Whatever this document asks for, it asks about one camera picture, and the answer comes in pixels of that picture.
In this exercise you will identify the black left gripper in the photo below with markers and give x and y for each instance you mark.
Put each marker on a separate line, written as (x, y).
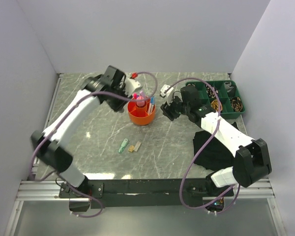
(117, 106)

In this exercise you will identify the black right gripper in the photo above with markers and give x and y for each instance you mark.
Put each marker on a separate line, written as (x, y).
(168, 109)

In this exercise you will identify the light purple highlighter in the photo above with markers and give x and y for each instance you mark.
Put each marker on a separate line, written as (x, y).
(142, 94)

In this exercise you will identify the blue capped white marker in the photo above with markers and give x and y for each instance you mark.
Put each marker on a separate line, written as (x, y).
(153, 102)

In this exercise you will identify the orange round divided container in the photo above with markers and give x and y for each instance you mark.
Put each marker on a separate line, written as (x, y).
(141, 115)

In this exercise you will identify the blue white pen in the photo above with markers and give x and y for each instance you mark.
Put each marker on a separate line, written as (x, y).
(150, 108)

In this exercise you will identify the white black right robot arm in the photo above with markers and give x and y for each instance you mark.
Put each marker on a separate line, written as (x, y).
(251, 157)

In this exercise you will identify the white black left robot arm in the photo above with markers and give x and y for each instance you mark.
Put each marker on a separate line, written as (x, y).
(49, 145)

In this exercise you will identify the yellow rolled band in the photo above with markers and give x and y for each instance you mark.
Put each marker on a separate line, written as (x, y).
(217, 105)

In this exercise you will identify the black white rolled band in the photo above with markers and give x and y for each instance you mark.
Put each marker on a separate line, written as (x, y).
(212, 91)

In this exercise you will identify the green compartment tray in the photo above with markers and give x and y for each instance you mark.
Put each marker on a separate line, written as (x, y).
(227, 112)

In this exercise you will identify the grey rolled cloth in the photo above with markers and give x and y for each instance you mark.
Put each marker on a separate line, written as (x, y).
(230, 88)

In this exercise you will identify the brown black rolled band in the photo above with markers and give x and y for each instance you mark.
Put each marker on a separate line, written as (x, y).
(236, 104)

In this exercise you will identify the black cloth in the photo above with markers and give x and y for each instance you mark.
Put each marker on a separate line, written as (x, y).
(215, 155)

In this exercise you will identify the tan eraser block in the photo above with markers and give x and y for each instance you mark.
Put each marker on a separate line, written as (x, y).
(131, 148)

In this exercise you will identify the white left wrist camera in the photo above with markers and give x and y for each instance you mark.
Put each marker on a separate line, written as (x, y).
(132, 85)

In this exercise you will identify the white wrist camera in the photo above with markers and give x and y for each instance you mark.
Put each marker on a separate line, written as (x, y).
(167, 92)
(132, 85)

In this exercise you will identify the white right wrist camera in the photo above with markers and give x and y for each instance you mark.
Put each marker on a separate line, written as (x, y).
(167, 92)

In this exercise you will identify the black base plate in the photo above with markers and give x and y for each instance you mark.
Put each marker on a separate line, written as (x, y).
(151, 192)

